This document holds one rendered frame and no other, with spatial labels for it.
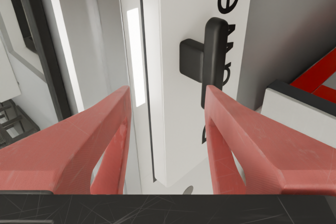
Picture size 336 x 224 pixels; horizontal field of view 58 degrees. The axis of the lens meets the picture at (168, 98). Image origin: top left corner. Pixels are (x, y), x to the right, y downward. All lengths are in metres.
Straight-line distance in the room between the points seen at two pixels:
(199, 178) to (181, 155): 0.11
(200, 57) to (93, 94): 0.08
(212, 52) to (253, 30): 0.15
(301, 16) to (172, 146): 0.27
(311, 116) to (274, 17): 0.12
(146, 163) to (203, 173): 0.13
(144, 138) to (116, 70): 0.08
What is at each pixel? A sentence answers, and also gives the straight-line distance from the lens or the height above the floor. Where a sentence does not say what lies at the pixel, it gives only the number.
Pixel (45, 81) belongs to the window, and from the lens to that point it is 0.22.
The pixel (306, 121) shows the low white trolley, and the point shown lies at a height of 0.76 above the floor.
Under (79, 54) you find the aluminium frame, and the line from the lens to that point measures 0.20.
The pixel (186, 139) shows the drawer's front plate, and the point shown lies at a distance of 0.30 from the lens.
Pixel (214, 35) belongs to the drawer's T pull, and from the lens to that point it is 0.20.
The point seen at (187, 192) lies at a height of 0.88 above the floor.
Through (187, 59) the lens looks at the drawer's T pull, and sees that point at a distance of 0.23.
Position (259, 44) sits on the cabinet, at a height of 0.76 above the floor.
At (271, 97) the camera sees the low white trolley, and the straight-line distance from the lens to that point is 0.39.
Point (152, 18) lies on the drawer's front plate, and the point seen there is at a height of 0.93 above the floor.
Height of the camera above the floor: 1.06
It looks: 34 degrees down
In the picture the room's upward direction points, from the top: 120 degrees counter-clockwise
